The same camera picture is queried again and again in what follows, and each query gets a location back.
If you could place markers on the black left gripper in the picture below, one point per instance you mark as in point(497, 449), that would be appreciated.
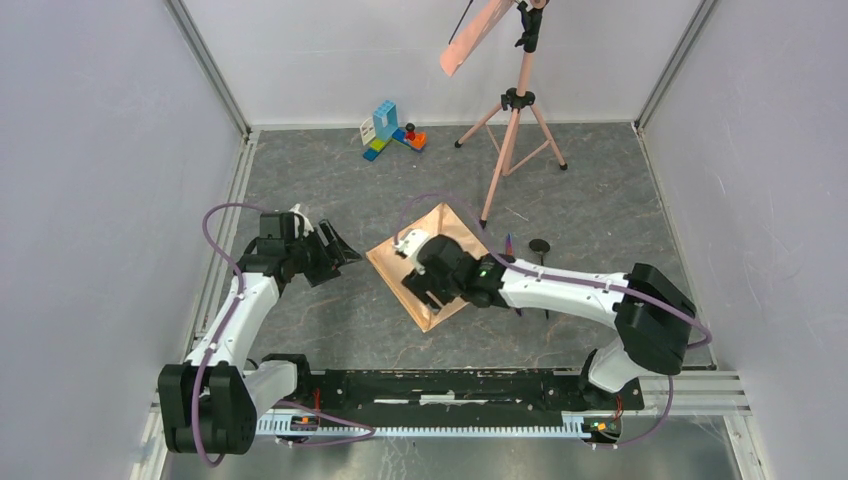
point(337, 253)

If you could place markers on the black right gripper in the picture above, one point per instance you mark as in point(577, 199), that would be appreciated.
point(422, 284)

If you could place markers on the peach cloth napkin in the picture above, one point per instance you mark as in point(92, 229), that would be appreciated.
point(442, 219)

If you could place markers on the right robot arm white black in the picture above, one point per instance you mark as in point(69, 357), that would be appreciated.
point(651, 316)

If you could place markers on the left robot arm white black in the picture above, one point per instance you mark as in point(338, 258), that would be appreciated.
point(209, 405)

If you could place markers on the iridescent rainbow knife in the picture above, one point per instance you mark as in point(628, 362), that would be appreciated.
point(508, 247)

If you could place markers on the black utensil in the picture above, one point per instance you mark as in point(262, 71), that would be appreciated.
point(540, 248)

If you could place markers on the colourful toy brick structure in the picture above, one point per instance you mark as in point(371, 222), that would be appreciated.
point(383, 127)

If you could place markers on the pink tripod stand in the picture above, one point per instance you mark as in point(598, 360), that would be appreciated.
point(515, 101)

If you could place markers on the pink panel on tripod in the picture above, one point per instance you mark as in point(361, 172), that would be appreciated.
point(470, 36)

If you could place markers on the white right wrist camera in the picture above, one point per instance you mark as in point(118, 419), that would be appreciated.
point(409, 245)

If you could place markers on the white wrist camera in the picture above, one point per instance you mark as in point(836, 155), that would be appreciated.
point(302, 226)
point(409, 245)

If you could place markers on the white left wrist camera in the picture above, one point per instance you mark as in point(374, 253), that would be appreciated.
point(302, 226)

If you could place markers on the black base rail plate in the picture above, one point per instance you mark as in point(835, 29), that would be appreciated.
point(459, 397)

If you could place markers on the aluminium frame rail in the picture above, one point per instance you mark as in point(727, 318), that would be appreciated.
point(694, 393)

